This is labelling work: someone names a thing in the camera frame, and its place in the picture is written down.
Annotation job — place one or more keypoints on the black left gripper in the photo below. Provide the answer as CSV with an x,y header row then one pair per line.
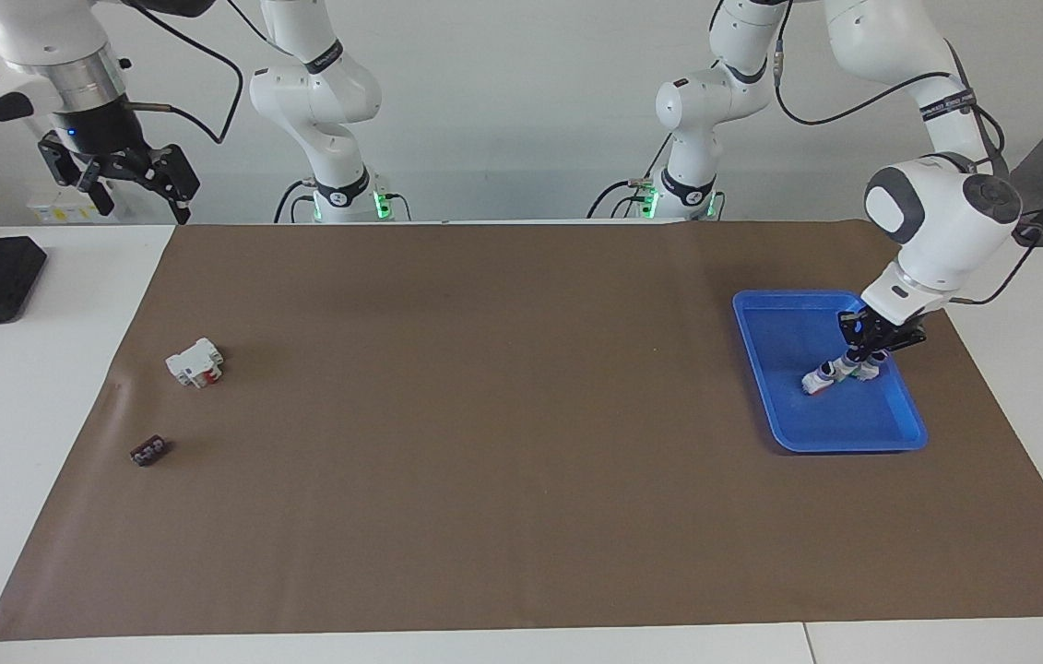
x,y
876,332

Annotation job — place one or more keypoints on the blue plastic tray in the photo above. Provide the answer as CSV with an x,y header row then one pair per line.
x,y
816,424

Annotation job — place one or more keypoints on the brown paper table mat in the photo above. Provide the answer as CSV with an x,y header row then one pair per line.
x,y
484,461

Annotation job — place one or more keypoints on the green base selector switch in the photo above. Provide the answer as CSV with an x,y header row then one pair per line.
x,y
871,371

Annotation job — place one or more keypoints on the white push button part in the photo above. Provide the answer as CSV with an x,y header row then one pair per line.
x,y
816,380

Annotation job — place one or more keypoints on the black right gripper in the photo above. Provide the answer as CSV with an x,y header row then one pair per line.
x,y
101,138

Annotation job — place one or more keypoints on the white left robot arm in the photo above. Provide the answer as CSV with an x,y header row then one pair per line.
x,y
936,212

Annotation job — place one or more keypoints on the white red circuit breaker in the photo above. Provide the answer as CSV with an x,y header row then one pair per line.
x,y
189,364

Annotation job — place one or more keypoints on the small dark terminal block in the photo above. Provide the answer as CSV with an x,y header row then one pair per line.
x,y
149,451

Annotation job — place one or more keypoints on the orange base selector switch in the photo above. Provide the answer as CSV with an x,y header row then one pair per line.
x,y
846,371

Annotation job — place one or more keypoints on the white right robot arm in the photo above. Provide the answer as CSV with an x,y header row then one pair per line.
x,y
41,37

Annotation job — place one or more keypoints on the white wall socket box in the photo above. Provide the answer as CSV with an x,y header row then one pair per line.
x,y
46,210

